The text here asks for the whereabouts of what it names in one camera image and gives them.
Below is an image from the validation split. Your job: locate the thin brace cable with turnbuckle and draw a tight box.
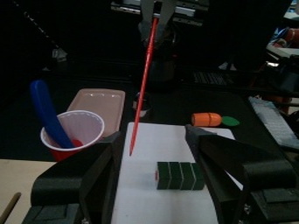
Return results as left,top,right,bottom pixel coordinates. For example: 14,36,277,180
12,0,61,50

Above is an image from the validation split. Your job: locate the small metal pot with handle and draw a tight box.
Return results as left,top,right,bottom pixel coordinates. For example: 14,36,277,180
132,91,153,118

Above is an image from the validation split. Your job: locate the white frame foot bracket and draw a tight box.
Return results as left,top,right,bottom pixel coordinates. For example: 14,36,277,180
50,47,69,63

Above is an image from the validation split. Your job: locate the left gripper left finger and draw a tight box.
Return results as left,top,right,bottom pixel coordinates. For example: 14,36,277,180
22,130,126,224

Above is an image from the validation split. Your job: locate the blue plastic utensil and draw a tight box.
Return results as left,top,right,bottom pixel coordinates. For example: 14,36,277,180
29,79,76,150

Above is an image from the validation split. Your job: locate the toy sushi roll block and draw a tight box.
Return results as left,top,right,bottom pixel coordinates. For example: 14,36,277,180
153,161,206,192

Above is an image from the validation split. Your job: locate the orange toy carrot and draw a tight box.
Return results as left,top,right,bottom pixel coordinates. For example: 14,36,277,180
189,112,222,128

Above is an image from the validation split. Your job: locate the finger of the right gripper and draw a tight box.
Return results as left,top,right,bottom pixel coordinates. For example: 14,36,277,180
156,0,177,42
137,0,156,35

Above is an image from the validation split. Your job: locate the black vent grille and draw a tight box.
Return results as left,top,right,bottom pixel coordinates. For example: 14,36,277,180
190,71,229,87

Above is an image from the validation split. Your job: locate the white cutting board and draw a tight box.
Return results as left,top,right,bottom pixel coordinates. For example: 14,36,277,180
109,121,245,224

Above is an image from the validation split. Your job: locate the red plastic cup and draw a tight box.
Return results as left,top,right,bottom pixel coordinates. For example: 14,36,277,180
38,109,106,163

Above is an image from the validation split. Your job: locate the pink brown flat tray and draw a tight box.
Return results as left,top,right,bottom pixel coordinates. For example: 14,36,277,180
65,87,126,139

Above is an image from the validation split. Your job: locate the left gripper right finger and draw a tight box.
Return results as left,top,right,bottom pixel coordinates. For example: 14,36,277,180
184,123,299,224

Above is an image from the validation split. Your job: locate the red toy knife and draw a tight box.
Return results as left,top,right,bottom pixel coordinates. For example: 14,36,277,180
126,17,160,158

